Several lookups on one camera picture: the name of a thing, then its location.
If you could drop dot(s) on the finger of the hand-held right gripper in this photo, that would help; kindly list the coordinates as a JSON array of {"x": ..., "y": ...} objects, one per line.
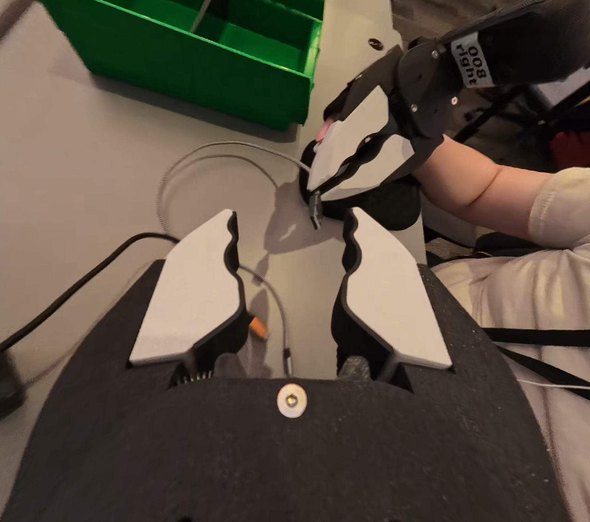
[
  {"x": 345, "y": 135},
  {"x": 387, "y": 158}
]

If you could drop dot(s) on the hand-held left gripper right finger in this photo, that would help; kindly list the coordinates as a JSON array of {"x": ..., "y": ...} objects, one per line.
[{"x": 396, "y": 301}]

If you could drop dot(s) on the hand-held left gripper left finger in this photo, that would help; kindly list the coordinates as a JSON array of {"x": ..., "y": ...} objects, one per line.
[{"x": 189, "y": 296}]

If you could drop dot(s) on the green plastic bin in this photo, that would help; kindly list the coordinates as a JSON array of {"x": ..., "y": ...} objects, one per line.
[{"x": 184, "y": 61}]

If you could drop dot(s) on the person's right forearm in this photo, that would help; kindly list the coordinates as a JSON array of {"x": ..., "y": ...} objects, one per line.
[{"x": 474, "y": 190}]

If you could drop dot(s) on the person's right hand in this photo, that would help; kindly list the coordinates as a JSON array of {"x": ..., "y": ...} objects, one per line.
[{"x": 324, "y": 130}]

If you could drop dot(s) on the black round wrist rest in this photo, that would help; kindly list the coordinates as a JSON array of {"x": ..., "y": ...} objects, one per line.
[{"x": 392, "y": 208}]

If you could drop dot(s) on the black easel stand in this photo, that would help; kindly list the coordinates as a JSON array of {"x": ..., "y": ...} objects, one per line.
[{"x": 488, "y": 114}]

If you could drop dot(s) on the brass table grommet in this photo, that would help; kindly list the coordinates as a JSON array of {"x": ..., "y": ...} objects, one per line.
[{"x": 375, "y": 42}]

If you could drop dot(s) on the dark red bag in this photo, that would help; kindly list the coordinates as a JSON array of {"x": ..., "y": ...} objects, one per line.
[{"x": 571, "y": 148}]

